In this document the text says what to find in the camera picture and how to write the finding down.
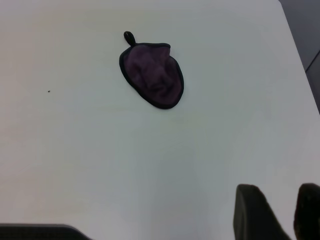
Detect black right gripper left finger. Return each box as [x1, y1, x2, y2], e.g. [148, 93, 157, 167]
[233, 183, 293, 240]

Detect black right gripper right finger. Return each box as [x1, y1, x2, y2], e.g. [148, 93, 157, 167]
[293, 182, 320, 240]

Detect purple cloth with black trim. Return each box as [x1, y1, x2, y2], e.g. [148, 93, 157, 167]
[118, 30, 185, 110]

